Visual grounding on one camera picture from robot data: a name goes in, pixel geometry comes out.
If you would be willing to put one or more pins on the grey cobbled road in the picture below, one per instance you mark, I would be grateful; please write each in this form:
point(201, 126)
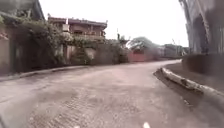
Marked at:
point(110, 96)

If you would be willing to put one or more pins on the tree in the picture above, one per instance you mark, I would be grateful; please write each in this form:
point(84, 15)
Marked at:
point(141, 42)

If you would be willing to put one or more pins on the red-roofed building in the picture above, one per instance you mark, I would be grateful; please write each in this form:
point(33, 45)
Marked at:
point(83, 28)

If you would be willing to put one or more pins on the robot's own part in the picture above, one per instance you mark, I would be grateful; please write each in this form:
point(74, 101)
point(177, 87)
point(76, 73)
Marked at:
point(76, 126)
point(146, 125)

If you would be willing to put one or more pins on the low grey kerb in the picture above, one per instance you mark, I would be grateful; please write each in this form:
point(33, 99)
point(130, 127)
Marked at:
point(40, 71)

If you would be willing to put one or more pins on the pale stone kerb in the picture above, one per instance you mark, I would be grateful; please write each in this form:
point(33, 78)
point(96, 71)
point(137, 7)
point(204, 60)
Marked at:
point(186, 83)

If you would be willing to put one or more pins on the large grey building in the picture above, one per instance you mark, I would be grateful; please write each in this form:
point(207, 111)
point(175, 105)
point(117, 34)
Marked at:
point(203, 33)

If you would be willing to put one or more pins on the red wall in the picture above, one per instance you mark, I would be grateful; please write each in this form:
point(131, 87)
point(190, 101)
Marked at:
point(138, 56)

